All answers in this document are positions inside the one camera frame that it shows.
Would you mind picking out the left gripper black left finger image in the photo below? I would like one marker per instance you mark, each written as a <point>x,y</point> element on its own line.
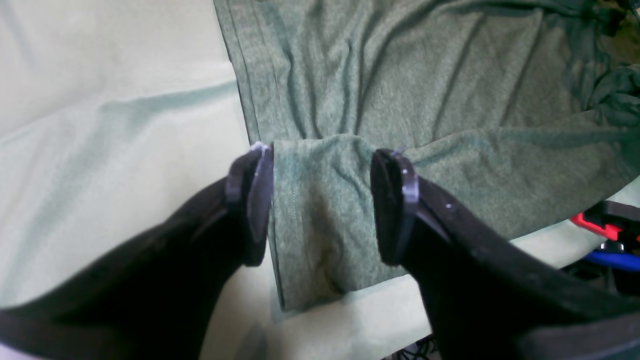
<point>151,297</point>

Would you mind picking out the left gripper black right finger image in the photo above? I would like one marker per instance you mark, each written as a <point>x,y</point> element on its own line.
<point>483,295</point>

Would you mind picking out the green T-shirt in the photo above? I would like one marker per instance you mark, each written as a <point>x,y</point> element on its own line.
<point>527,111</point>

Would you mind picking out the blue orange clamp centre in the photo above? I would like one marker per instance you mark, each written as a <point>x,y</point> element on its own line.
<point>619,225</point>

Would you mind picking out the light green table cloth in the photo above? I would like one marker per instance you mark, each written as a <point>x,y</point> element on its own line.
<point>114,113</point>

